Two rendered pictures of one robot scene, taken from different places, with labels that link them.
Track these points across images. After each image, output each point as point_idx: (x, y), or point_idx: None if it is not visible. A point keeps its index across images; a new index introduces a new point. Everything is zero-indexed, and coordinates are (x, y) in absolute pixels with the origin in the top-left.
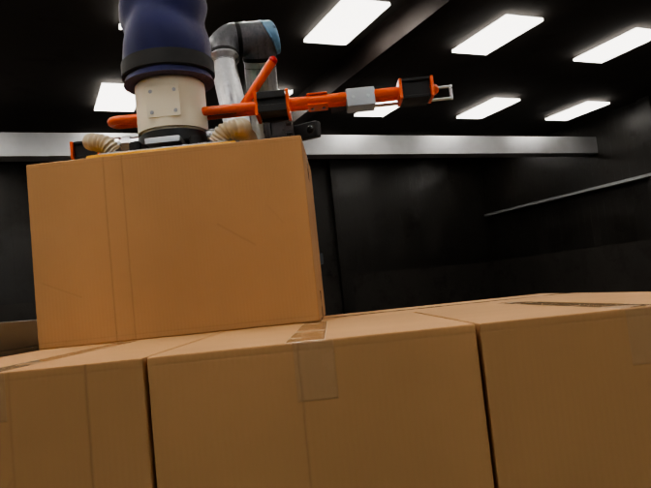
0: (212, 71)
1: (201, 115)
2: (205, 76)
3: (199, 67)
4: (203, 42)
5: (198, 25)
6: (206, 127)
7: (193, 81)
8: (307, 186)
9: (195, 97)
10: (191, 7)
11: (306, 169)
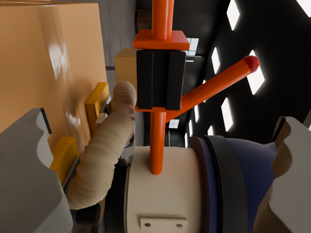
0: (212, 143)
1: (148, 148)
2: (198, 143)
3: (202, 137)
4: (241, 140)
5: (260, 144)
6: (135, 154)
7: (188, 148)
8: (27, 0)
9: (169, 147)
10: (274, 142)
11: (42, 1)
